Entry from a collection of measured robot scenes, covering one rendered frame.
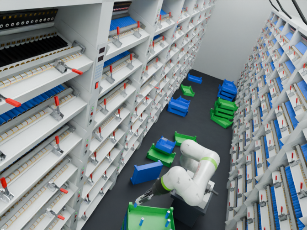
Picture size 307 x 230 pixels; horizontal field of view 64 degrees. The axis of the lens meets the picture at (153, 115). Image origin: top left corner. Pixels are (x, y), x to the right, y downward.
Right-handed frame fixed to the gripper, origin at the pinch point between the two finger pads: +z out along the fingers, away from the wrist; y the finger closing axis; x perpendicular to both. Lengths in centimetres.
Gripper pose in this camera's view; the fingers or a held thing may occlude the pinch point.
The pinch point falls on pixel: (140, 199)
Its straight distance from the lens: 162.1
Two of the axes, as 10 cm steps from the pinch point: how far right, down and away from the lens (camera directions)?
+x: -6.8, -7.4, 0.1
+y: 4.3, -3.8, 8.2
